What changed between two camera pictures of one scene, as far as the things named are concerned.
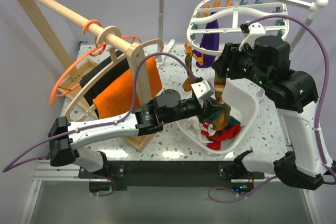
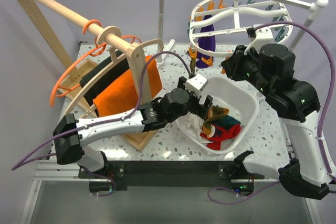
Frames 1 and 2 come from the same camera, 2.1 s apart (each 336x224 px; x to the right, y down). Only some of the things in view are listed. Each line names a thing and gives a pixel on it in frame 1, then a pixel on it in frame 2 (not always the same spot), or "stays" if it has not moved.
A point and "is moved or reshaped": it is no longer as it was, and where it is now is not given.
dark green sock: x=232 y=120 stays
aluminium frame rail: x=45 y=172 stays
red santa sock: x=216 y=137 stays
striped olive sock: x=222 y=114 → x=213 y=112
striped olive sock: x=188 y=84 is moved or reshaped
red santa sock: x=216 y=145 stays
